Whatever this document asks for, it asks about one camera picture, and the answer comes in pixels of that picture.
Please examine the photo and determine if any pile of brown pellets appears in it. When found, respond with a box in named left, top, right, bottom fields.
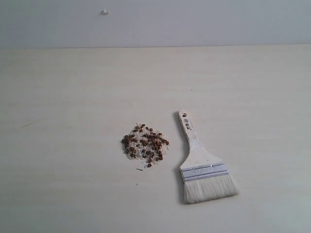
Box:
left=121, top=124, right=170, bottom=169

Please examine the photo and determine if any wooden paint brush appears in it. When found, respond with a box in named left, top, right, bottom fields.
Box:
left=178, top=110, right=239, bottom=204

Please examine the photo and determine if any small white wall hook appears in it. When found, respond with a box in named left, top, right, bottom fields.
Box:
left=101, top=9, right=109, bottom=16

